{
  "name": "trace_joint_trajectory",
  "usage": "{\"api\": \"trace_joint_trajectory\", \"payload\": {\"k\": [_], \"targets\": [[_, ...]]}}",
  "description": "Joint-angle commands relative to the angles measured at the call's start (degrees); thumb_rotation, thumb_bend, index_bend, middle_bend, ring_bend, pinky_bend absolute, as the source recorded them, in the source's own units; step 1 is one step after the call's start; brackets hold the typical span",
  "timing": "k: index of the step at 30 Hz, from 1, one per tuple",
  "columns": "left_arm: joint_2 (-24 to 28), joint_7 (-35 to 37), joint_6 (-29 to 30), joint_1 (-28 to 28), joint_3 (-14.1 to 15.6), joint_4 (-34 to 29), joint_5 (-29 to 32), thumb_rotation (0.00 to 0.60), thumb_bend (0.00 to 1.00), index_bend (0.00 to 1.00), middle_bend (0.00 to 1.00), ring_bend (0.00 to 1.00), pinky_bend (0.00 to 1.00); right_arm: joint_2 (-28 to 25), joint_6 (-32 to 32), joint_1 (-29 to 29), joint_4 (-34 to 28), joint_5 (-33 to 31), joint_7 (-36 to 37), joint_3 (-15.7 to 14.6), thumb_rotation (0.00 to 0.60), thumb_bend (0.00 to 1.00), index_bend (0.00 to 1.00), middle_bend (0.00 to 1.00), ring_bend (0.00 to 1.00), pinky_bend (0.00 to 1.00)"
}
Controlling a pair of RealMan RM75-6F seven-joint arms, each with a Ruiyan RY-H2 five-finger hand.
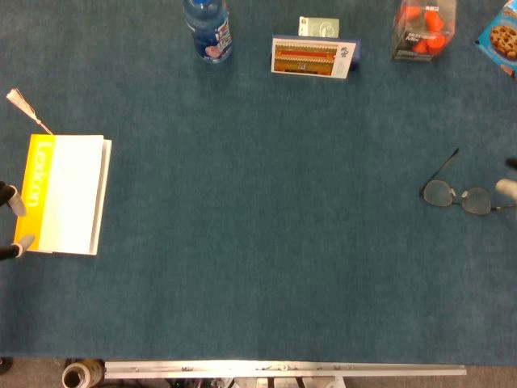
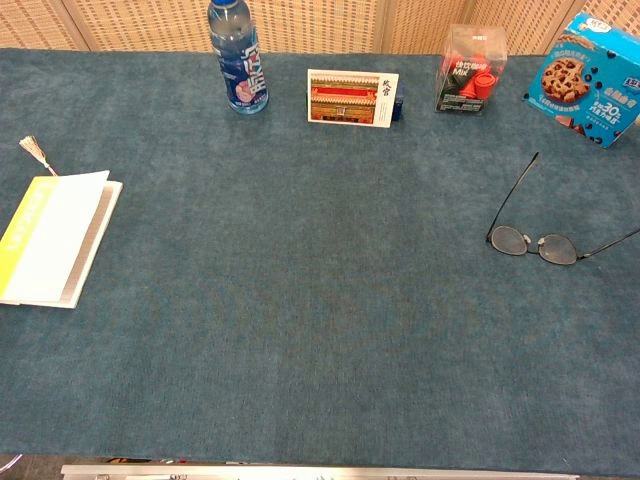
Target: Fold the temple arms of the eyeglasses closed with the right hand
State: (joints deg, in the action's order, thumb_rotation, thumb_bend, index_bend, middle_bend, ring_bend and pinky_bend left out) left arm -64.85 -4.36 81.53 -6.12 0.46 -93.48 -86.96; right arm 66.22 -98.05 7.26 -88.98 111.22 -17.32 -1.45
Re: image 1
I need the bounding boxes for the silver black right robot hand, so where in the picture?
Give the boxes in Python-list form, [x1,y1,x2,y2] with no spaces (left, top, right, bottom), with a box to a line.
[494,157,517,199]

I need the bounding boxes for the blue cookie box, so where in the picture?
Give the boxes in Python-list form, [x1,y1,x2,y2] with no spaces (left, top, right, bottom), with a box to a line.
[473,0,517,80]

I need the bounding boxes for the pale green card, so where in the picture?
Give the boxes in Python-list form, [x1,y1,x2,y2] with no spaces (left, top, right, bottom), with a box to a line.
[297,15,341,40]

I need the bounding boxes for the aluminium profile rail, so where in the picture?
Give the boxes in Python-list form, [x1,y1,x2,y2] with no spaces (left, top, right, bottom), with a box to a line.
[103,360,468,380]

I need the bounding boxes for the beige tassel bookmark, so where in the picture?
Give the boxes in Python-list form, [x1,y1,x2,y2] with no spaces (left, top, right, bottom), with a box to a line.
[5,87,54,137]

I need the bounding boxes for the clear box with red cups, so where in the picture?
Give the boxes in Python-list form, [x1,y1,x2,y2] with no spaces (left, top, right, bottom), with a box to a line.
[389,0,457,64]

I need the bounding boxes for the black eyeglasses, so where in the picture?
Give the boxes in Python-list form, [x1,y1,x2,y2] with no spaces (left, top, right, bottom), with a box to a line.
[418,147,517,217]

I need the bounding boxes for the black grey-tipped left robot hand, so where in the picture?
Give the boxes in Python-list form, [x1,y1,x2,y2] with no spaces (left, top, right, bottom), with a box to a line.
[0,180,36,262]

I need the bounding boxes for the blue plastic drink bottle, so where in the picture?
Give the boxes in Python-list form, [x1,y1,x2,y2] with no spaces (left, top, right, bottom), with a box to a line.
[183,0,234,65]

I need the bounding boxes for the yellow and white book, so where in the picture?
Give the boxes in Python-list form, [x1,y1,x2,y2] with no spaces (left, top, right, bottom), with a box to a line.
[12,133,113,257]

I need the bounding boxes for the brown tape roll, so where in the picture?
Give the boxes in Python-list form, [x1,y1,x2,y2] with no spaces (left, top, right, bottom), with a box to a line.
[61,359,106,388]

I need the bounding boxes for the teal felt tablecloth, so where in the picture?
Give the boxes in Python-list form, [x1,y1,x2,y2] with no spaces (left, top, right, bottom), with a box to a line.
[0,0,517,367]

